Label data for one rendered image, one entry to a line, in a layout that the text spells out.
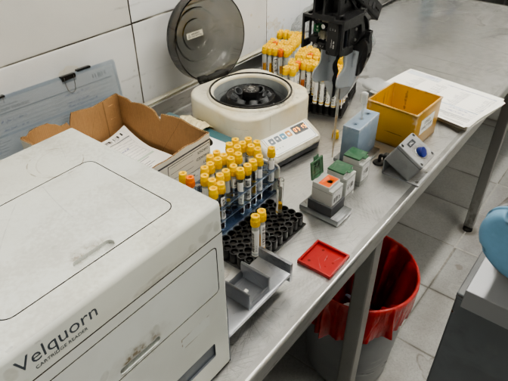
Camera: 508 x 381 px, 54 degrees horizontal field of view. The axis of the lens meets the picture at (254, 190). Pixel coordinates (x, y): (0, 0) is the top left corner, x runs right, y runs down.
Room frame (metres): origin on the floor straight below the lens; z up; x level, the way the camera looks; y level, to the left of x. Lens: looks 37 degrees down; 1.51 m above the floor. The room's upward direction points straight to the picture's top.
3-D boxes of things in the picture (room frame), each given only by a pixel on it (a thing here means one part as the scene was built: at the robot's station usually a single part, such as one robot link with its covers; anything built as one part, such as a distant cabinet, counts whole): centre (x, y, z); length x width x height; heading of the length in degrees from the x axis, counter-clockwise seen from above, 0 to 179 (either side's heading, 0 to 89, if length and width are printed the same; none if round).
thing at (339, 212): (0.77, -0.14, 0.89); 0.09 x 0.05 x 0.04; 50
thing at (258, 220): (0.69, -0.01, 0.93); 0.17 x 0.09 x 0.11; 142
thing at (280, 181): (0.74, -0.05, 0.93); 0.01 x 0.01 x 0.10
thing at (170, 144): (0.83, 0.27, 0.95); 0.29 x 0.25 x 0.15; 51
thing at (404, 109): (1.08, -0.36, 0.93); 0.13 x 0.13 x 0.10; 48
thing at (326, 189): (0.77, -0.14, 0.92); 0.05 x 0.04 x 0.06; 50
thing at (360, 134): (0.98, -0.24, 0.92); 0.10 x 0.07 x 0.10; 143
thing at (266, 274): (0.51, 0.03, 0.92); 0.21 x 0.07 x 0.05; 141
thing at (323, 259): (0.64, -0.12, 0.88); 0.07 x 0.07 x 0.01; 51
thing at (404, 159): (0.92, -0.33, 0.92); 0.13 x 0.07 x 0.08; 51
